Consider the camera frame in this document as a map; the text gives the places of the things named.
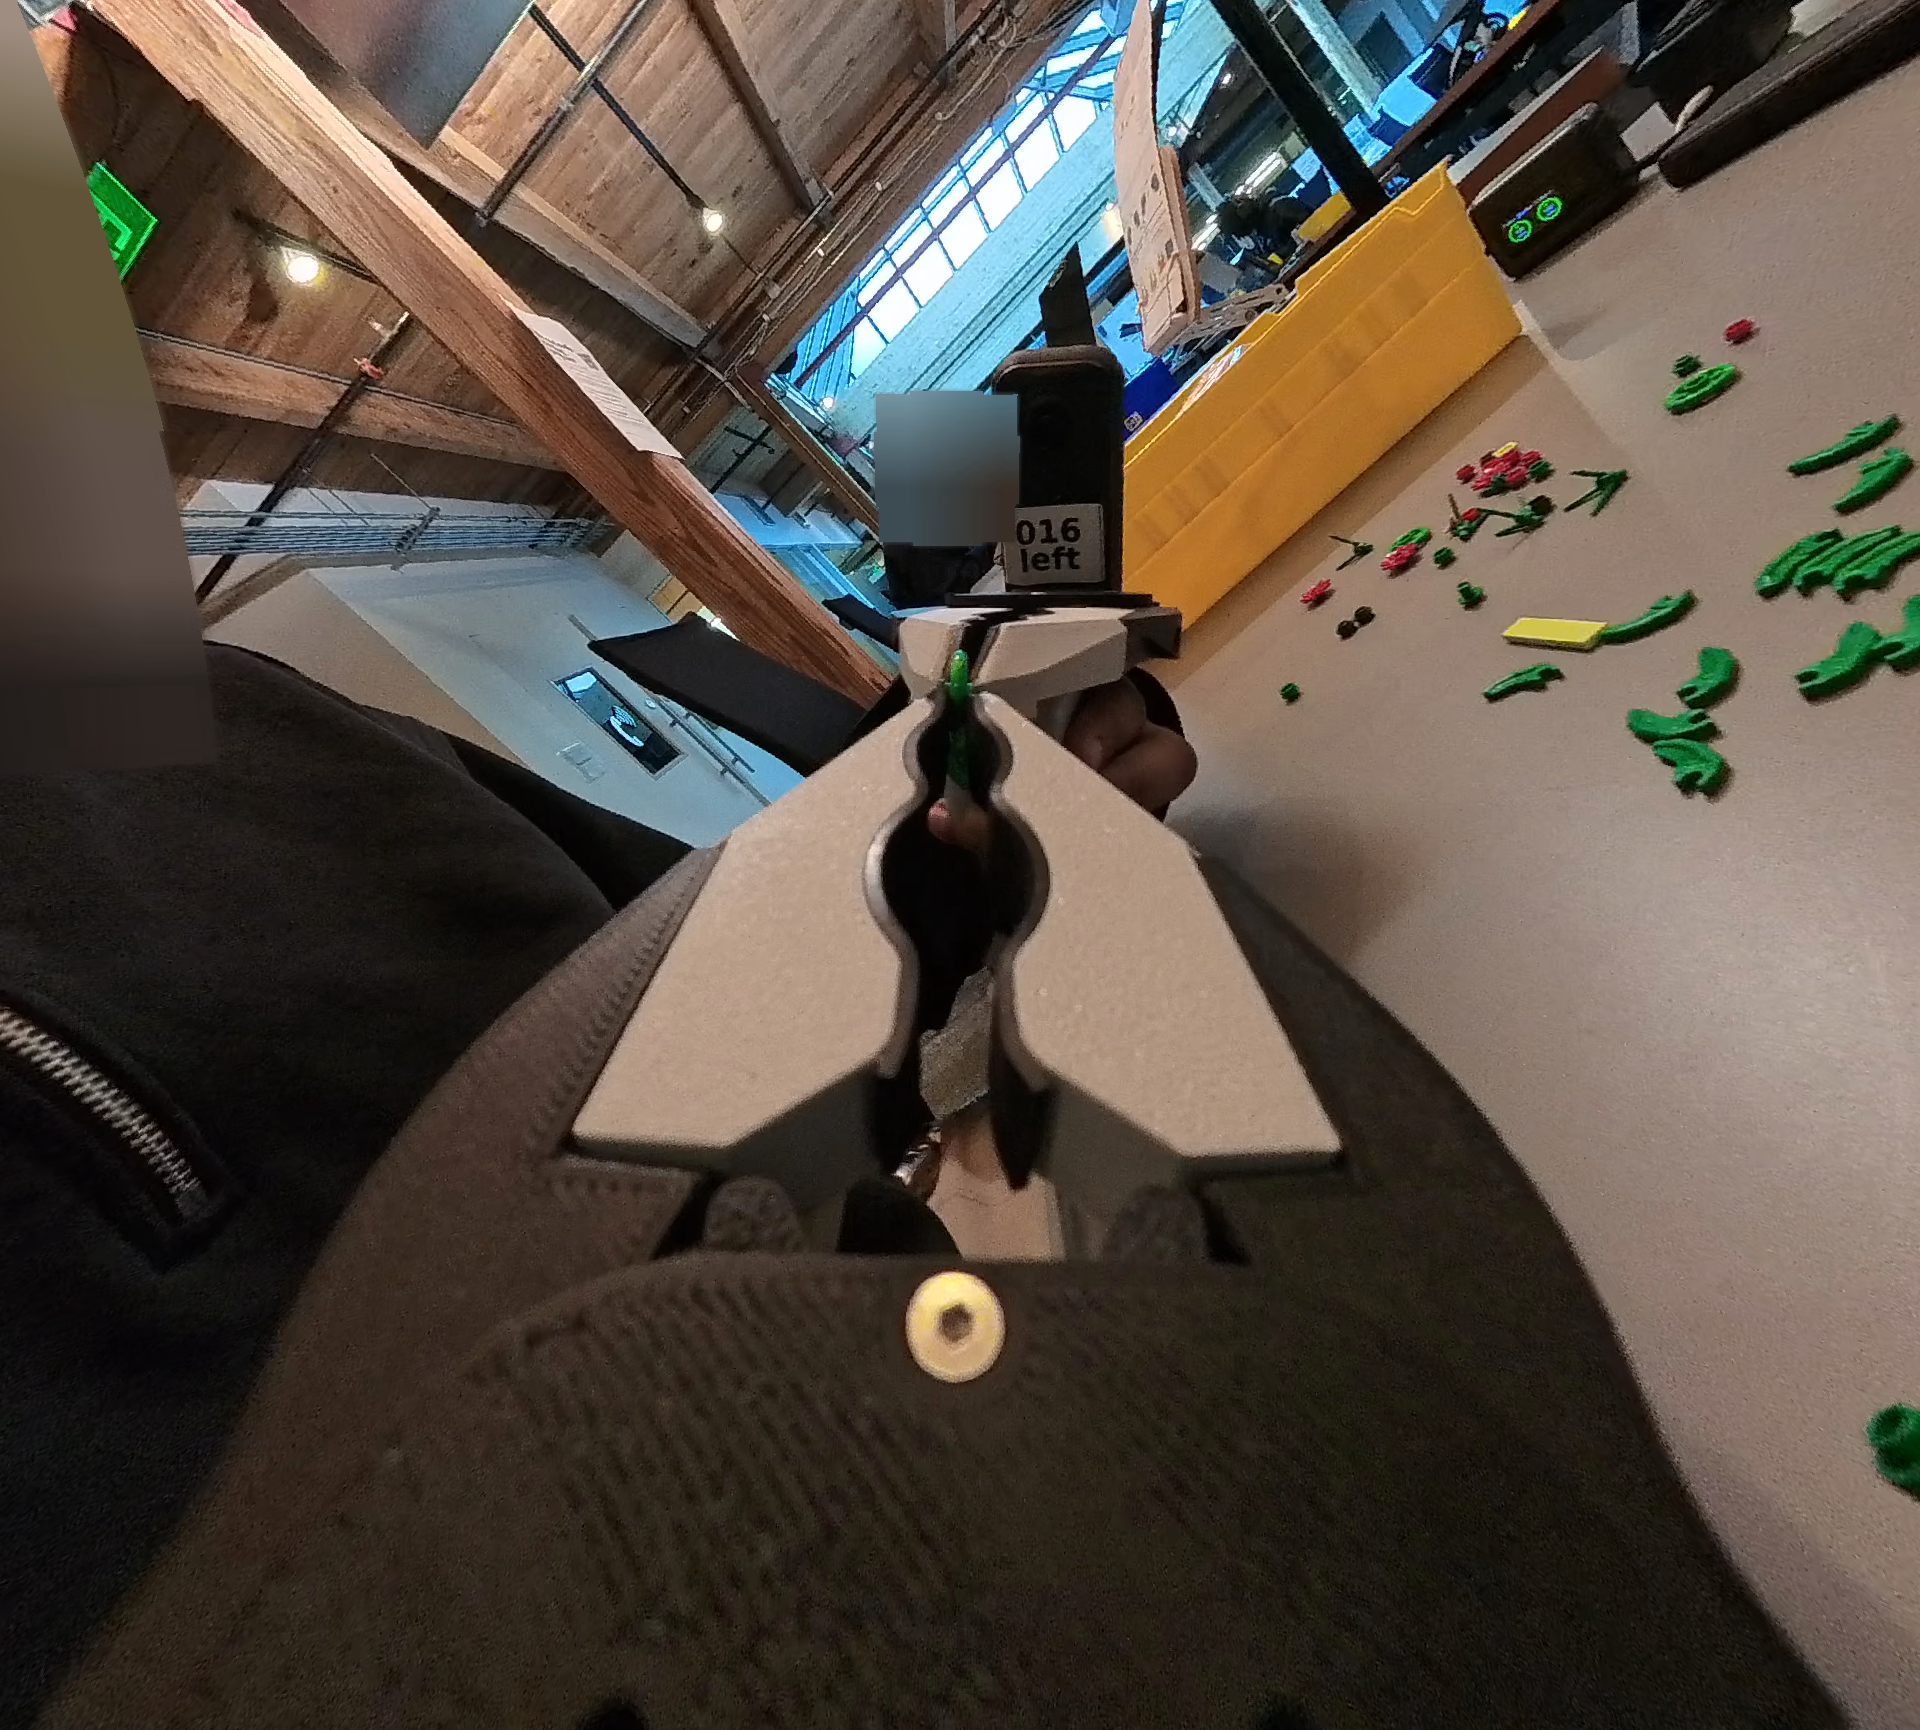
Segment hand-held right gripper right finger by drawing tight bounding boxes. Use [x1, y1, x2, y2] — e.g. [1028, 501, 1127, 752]
[973, 698, 1343, 1229]

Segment scattered green leaf pieces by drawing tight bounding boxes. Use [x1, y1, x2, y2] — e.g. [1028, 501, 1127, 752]
[1481, 413, 1920, 799]

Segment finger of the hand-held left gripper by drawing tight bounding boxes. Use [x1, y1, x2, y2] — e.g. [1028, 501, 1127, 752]
[893, 607, 988, 707]
[973, 603, 1133, 722]

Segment black charger with green lights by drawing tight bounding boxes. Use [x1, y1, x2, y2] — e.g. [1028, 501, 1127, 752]
[1465, 101, 1644, 279]

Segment pile of small flower pieces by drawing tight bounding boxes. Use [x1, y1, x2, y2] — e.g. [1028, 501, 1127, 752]
[1278, 440, 1634, 710]

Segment person's black jacket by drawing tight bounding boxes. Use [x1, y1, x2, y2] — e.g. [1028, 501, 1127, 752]
[0, 642, 721, 1730]

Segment cardboard sign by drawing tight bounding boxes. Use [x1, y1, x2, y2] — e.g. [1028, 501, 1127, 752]
[1112, 0, 1209, 351]

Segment black power bank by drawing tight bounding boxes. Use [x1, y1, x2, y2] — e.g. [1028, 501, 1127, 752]
[1656, 33, 1920, 190]

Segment paper notice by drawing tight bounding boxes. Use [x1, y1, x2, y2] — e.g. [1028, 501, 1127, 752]
[515, 312, 683, 459]

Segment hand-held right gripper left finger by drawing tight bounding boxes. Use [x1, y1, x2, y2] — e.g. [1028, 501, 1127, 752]
[572, 698, 966, 1217]

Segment black steel column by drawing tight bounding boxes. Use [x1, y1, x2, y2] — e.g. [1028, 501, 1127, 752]
[1076, 0, 1390, 214]

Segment wooden ceiling beam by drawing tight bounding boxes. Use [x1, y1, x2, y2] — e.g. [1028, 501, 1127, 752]
[30, 0, 902, 712]

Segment stacked yellow plastic bins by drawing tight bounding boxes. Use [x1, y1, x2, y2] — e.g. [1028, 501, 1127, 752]
[1121, 161, 1523, 630]

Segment green exit sign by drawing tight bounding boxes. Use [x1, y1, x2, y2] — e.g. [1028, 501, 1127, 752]
[82, 161, 161, 290]

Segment person's left hand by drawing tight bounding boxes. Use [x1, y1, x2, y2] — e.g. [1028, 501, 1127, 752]
[925, 680, 1202, 849]

